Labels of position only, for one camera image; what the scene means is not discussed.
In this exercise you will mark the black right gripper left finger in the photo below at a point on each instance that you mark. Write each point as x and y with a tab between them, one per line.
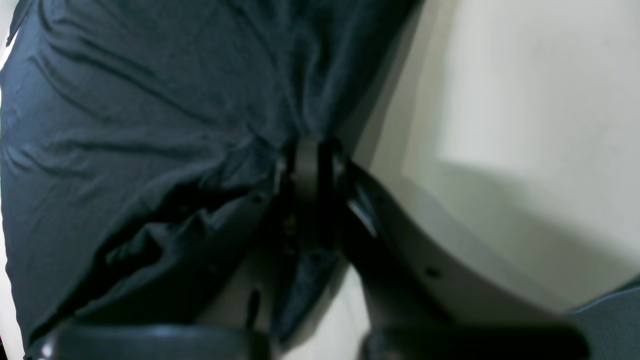
204	276

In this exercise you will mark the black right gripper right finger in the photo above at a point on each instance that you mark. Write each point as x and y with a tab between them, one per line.
423	304

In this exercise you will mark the dark long-sleeve shirt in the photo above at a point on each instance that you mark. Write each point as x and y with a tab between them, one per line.
130	127

